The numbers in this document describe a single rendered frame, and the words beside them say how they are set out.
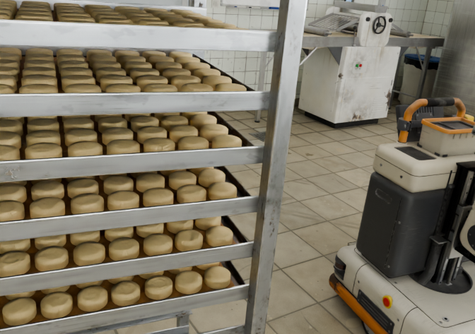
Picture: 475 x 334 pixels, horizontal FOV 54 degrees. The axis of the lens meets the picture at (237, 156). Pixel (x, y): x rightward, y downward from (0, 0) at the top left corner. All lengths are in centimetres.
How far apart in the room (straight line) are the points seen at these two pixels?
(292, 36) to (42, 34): 33
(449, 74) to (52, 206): 527
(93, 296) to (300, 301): 158
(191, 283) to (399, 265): 130
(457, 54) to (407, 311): 407
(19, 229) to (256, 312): 43
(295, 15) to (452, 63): 508
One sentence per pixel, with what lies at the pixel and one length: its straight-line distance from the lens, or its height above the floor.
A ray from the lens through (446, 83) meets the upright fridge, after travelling 576.
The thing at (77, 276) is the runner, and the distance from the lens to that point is 77.
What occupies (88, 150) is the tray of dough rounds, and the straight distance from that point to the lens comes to 72.
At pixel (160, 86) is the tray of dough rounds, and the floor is 124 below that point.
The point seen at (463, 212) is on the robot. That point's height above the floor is 64.
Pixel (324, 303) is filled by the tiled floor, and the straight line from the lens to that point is 235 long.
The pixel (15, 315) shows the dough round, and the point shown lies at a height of 88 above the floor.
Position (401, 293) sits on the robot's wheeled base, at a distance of 205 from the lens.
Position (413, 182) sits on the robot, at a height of 74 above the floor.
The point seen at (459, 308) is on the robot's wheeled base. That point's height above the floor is 28.
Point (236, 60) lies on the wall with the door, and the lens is 513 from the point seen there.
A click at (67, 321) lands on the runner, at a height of 88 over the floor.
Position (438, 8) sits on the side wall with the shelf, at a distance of 700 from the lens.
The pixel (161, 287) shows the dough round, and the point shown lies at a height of 88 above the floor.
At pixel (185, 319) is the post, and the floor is 46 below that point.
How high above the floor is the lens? 141
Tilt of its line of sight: 21 degrees down
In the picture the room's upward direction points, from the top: 5 degrees clockwise
